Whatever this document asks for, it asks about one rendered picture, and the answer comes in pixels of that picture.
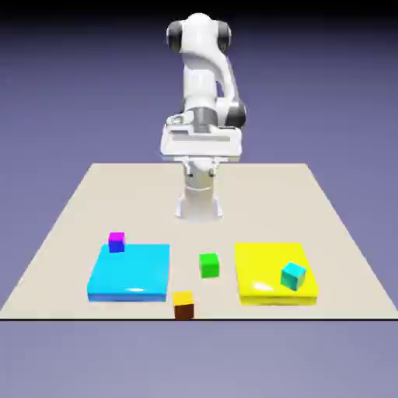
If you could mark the small magenta cube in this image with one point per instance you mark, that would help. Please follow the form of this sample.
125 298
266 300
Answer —
116 242

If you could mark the large cyan box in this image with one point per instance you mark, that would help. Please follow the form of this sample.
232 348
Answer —
130 272

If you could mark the large yellow box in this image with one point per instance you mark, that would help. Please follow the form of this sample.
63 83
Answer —
273 273

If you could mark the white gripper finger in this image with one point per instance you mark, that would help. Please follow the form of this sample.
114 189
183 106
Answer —
189 168
212 168

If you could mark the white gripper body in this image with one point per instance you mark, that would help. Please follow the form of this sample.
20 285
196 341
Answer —
202 147

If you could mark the small teal cube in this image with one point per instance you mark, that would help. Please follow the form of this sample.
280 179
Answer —
292 276

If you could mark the small green cube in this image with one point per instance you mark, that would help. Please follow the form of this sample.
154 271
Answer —
209 265

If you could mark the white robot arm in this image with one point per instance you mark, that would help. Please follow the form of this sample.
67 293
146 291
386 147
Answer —
199 56

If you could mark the small orange cube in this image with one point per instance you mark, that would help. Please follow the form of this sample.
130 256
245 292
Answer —
183 306

